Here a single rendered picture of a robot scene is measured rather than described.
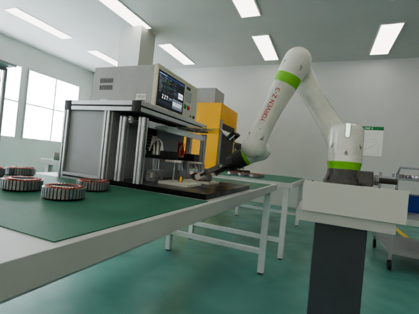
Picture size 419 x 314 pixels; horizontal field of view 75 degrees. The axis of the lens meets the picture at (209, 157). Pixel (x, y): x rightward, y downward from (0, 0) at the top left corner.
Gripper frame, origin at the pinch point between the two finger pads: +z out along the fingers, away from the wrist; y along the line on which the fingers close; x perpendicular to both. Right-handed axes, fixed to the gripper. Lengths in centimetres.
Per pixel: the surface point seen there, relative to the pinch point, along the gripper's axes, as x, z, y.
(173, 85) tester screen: -46, -11, 18
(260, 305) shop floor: 85, 12, -41
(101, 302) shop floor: 45, 85, 10
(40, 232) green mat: 14, -13, 105
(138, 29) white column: -348, 130, -272
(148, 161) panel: -17.2, 19.3, 15.8
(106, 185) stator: -2, 10, 61
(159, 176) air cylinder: -5.0, 11.2, 24.1
